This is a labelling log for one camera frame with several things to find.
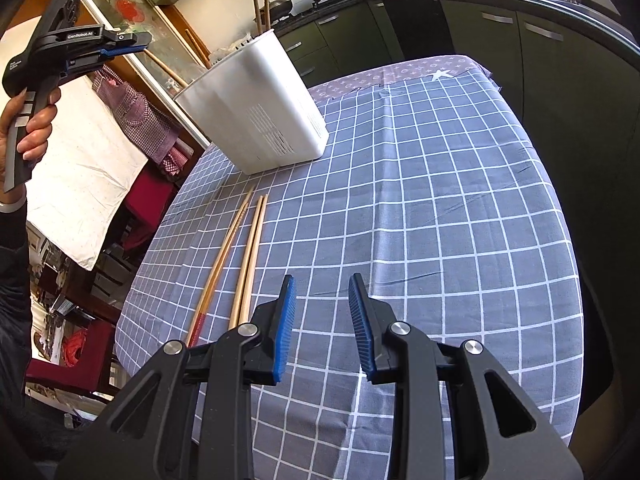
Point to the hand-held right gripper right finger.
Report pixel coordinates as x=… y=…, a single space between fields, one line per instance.
x=361 y=330

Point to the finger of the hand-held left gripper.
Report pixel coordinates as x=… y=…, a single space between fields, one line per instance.
x=127 y=37
x=122 y=50

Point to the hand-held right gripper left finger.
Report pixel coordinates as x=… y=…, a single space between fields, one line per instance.
x=285 y=330

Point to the plain bamboo chopstick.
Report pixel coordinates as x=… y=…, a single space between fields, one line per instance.
x=247 y=260
x=256 y=255

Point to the clear plastic spoon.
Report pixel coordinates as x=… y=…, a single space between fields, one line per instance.
x=234 y=46

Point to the dark brown chopstick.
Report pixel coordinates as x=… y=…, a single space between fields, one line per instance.
x=256 y=10
x=266 y=7

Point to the white plastic utensil holder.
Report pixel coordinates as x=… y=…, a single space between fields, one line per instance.
x=260 y=110

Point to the person's left forearm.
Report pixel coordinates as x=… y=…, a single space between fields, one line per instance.
x=12 y=270

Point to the person's left hand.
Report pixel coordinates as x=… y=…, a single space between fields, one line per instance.
x=40 y=125

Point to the red checked apron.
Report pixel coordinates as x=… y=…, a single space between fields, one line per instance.
x=145 y=120

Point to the white hanging sheet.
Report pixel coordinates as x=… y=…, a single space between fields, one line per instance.
x=85 y=175

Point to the white wristband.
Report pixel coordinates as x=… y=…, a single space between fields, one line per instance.
x=12 y=205

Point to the grey checked tablecloth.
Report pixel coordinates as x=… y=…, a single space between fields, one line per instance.
x=450 y=210

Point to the red cushioned wooden chair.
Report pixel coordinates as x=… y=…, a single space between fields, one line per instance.
x=147 y=200
x=75 y=360

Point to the black wok with lid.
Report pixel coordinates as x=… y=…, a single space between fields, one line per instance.
x=281 y=7

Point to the green lower kitchen cabinets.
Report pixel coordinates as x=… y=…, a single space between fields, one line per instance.
x=500 y=35

